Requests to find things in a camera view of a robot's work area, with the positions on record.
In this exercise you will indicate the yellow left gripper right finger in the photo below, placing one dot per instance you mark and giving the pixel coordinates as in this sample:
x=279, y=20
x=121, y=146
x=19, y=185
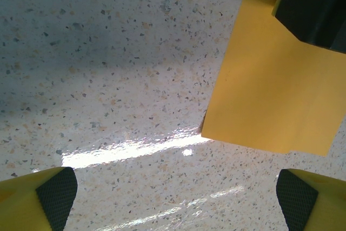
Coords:
x=319, y=204

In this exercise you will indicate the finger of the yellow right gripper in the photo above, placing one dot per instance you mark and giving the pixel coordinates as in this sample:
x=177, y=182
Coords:
x=316, y=3

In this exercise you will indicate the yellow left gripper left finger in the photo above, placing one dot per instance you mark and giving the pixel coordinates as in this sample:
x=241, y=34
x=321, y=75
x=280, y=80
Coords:
x=24, y=204

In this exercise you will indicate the orange cloth piece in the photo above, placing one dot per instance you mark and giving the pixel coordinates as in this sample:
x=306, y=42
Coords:
x=270, y=79

